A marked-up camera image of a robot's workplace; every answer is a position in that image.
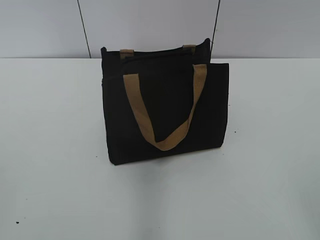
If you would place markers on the black bag with tan handles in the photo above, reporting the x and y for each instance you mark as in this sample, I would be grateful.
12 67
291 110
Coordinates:
163 103

